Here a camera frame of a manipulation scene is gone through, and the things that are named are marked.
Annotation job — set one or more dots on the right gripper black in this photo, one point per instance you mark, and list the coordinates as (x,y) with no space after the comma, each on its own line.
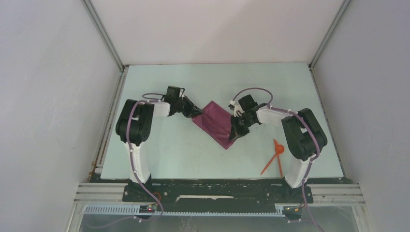
(236,131)

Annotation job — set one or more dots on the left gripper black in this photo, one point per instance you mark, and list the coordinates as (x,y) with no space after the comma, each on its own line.
(192,110)

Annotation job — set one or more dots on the magenta cloth napkin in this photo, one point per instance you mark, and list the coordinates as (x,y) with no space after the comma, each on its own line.
(216,122)

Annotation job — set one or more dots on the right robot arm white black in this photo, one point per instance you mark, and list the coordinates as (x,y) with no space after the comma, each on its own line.
(304,136)

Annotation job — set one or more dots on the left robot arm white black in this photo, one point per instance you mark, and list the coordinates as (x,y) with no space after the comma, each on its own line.
(135,121)

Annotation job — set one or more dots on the orange plastic knife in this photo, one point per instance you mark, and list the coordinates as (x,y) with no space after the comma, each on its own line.
(273,157)

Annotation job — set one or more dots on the orange plastic spoon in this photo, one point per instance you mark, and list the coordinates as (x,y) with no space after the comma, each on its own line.
(279,149)

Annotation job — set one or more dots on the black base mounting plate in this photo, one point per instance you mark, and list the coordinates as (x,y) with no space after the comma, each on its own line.
(237,196)

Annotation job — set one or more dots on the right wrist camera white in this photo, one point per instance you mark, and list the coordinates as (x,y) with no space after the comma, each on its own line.
(236,108)

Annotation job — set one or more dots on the aluminium frame rail front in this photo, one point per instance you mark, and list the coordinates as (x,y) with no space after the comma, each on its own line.
(106,198)

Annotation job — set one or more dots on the left corner aluminium post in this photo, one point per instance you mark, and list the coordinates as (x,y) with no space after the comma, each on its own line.
(103,33)

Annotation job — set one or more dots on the corner aluminium post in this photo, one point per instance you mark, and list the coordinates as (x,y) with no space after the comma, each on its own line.
(103,33)
(329,33)

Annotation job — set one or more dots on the right corner aluminium post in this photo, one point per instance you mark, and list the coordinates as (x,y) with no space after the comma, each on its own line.
(329,33)

